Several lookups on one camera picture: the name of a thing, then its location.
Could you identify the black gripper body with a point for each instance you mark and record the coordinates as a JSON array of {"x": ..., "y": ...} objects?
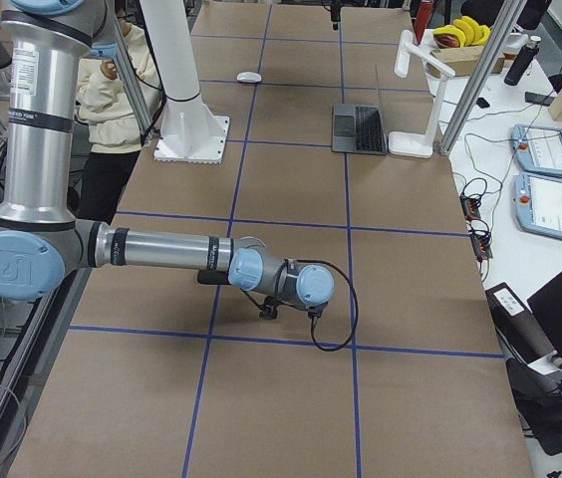
[{"x": 209, "y": 277}]

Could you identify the grey laptop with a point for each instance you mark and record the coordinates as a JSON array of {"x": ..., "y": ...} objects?
[{"x": 360, "y": 129}]

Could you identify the white computer mouse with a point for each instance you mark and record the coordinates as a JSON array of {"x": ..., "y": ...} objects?
[{"x": 249, "y": 78}]

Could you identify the black usb hub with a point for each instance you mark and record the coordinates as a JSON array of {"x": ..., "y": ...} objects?
[{"x": 470, "y": 208}]

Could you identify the seated person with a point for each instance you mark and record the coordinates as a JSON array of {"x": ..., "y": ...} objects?
[{"x": 114, "y": 136}]

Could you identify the teach pendant near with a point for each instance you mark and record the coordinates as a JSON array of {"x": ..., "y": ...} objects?
[{"x": 538, "y": 204}]

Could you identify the teach pendant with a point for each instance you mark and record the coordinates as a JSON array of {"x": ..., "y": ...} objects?
[
  {"x": 538, "y": 204},
  {"x": 538, "y": 149}
]

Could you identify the teach pendant far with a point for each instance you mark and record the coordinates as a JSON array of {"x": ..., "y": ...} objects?
[{"x": 538, "y": 149}]

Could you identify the cardboard box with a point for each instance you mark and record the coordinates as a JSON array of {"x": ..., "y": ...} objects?
[{"x": 462, "y": 60}]

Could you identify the yellow bananas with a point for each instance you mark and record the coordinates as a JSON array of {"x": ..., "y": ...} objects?
[{"x": 462, "y": 32}]

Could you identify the black water bottle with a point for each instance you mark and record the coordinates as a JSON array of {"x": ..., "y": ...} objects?
[{"x": 522, "y": 61}]

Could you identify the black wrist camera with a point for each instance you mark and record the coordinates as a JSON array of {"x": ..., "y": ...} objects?
[{"x": 315, "y": 313}]

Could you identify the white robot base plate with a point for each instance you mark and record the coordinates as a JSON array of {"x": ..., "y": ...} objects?
[{"x": 194, "y": 140}]

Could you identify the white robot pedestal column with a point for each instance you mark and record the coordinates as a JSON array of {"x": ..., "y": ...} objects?
[{"x": 167, "y": 28}]

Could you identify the aluminium frame post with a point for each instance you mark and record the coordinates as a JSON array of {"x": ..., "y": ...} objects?
[{"x": 504, "y": 23}]

